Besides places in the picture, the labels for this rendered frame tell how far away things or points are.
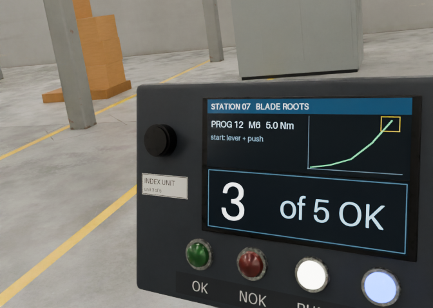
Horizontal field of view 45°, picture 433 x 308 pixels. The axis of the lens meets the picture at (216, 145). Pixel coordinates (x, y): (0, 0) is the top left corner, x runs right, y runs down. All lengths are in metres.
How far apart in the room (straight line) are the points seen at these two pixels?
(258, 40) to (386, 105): 7.56
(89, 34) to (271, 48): 2.77
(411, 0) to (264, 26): 5.52
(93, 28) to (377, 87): 7.90
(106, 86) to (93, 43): 0.68
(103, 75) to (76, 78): 2.08
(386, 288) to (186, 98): 0.21
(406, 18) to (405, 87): 12.39
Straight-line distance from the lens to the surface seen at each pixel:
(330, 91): 0.38
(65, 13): 6.21
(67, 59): 6.23
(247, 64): 8.02
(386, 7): 12.74
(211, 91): 0.43
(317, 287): 0.40
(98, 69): 8.29
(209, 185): 0.43
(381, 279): 0.38
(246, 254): 0.42
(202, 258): 0.44
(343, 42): 7.70
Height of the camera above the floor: 1.32
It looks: 16 degrees down
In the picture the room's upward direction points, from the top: 8 degrees counter-clockwise
